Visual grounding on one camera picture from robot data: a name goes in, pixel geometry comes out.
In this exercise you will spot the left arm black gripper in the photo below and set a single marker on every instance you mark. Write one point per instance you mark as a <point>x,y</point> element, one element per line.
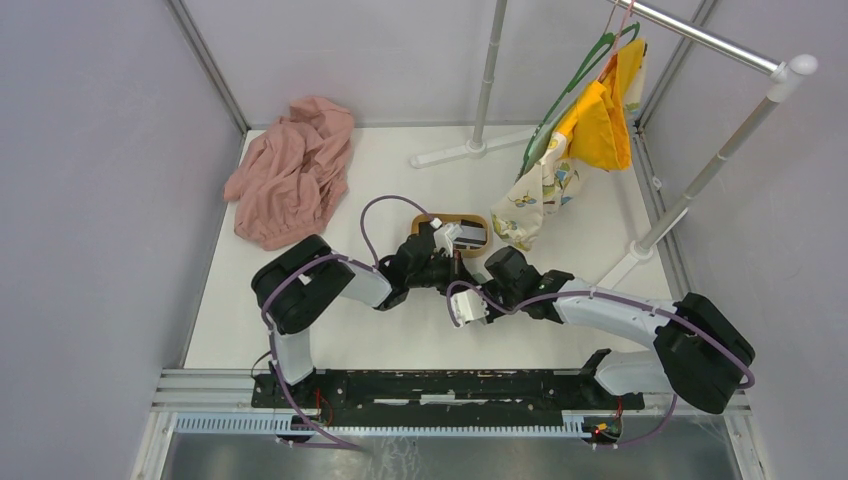
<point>456,270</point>

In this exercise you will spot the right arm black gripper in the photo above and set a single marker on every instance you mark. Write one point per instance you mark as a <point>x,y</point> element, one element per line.
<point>493,312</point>

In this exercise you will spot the yellow oval card tray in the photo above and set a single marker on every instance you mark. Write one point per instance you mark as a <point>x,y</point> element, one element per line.
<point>421,225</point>

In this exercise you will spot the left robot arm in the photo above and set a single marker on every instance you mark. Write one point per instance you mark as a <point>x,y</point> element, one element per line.
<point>295,289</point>

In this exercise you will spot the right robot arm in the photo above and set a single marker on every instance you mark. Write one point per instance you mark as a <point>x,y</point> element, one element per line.
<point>688,347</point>

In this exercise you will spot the white striped card in tray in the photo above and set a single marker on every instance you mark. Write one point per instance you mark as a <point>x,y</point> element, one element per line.
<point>472,236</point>

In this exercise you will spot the cartoon print hanging garment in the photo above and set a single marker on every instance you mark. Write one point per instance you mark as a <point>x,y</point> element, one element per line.
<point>549,185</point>

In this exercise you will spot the pink crumpled cloth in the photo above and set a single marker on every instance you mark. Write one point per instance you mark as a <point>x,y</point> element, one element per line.
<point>293,175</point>

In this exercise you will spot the yellow hanging garment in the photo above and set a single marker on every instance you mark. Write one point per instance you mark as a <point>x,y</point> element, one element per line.
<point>596,127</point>

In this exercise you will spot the white clothes rack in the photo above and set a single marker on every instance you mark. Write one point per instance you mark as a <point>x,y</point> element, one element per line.
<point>682,129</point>

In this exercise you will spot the green clothes hanger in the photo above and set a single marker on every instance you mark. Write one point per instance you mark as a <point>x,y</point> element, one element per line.
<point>541,134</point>

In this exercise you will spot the pink clothes hanger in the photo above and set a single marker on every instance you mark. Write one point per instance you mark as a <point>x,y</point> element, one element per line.
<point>614,47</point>

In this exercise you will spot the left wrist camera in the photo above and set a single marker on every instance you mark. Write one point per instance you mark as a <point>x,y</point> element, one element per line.
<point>444,237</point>

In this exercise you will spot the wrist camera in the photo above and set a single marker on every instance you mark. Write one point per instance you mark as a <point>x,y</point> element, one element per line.
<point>467,307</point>
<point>444,237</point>

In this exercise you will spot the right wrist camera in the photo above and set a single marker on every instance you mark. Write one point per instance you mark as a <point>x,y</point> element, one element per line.
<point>467,307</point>

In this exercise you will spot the aluminium frame rails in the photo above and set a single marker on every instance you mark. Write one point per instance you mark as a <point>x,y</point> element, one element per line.
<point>203,401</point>

